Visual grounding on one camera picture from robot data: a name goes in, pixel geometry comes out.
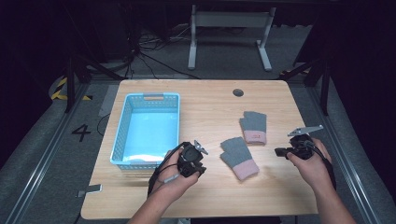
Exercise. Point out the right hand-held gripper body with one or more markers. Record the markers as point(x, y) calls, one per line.
point(301, 146)

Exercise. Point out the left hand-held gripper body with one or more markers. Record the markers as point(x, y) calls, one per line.
point(188, 155)

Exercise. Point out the grey pink glove red label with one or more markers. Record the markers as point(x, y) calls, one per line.
point(254, 126)

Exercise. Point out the grey pink knit glove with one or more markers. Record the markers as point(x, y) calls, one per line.
point(238, 157)

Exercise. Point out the person's right hand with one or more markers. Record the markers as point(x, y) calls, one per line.
point(316, 169)

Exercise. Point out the person's left hand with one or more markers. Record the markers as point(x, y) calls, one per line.
point(172, 183)

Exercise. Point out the light blue plastic basket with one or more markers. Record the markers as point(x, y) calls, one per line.
point(149, 130)

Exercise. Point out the black metal stand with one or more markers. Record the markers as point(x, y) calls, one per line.
point(325, 87)
point(71, 84)

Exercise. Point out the grey floor tape strip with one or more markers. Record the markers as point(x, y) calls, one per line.
point(109, 99)

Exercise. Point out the yellow black hazard tape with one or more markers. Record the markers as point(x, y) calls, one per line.
point(59, 90)

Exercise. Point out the aluminium floor rail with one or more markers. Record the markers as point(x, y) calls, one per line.
point(46, 149)
point(342, 155)

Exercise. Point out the small metal bracket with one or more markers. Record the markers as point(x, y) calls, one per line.
point(90, 189)

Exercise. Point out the white metal desk frame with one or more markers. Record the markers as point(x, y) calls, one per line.
point(230, 20)

